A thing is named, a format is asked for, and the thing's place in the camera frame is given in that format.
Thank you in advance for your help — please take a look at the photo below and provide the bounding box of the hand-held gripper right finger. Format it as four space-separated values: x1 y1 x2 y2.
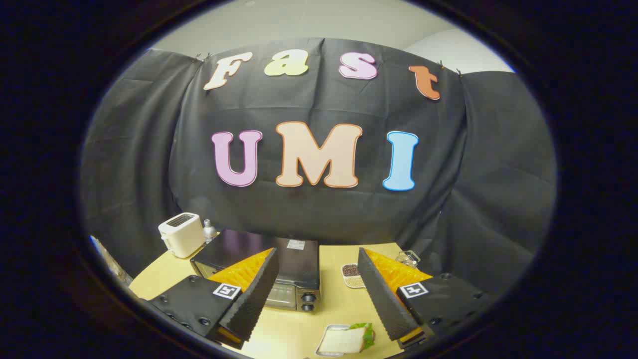
357 247 494 349

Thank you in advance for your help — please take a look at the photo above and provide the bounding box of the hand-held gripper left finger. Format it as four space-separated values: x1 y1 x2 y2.
149 247 280 350

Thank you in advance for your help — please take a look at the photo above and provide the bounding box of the black toaster oven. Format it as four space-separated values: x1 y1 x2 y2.
190 229 321 313

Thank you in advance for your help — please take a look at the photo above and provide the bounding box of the white bread lettuce sandwich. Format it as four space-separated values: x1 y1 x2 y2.
319 323 375 355

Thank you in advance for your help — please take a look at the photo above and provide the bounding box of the white pop-up toaster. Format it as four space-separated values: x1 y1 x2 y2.
158 212 205 259

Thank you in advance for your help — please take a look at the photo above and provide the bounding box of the small divided dish of beans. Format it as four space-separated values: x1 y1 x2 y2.
341 263 367 289

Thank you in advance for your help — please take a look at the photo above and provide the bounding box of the white rectangular dish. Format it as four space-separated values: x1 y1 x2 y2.
315 324 350 358

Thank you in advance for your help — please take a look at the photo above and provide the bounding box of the black backdrop cloth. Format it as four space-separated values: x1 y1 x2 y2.
80 37 558 296

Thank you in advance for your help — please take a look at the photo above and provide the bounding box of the small wire basket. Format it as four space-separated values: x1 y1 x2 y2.
396 250 421 269

